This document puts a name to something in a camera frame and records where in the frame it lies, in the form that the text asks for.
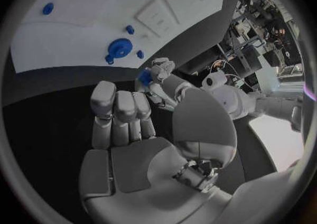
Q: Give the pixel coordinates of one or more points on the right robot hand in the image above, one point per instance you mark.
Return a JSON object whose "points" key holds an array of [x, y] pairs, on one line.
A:
{"points": [[133, 168]]}

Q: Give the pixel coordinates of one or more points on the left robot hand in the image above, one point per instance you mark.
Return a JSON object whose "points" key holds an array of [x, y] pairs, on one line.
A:
{"points": [[163, 67]]}

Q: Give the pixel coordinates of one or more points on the blue block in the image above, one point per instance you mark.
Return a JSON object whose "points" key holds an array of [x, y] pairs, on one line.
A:
{"points": [[145, 77]]}

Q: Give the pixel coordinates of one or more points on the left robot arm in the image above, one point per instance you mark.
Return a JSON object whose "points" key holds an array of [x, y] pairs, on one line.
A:
{"points": [[232, 101]]}

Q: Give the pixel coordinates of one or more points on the white task board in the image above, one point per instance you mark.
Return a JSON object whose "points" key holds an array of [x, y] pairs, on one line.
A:
{"points": [[74, 39]]}

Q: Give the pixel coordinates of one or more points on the small blue peg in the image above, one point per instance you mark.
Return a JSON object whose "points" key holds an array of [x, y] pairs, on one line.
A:
{"points": [[140, 54], [130, 29]]}

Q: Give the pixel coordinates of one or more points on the blue gear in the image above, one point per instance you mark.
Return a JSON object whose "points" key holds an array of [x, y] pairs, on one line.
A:
{"points": [[120, 48]]}

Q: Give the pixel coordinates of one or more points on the workshop desk with equipment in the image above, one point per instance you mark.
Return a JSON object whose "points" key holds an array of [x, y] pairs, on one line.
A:
{"points": [[247, 59]]}

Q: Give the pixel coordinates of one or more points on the blue round plug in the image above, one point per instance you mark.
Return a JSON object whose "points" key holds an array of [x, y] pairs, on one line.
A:
{"points": [[47, 8]]}

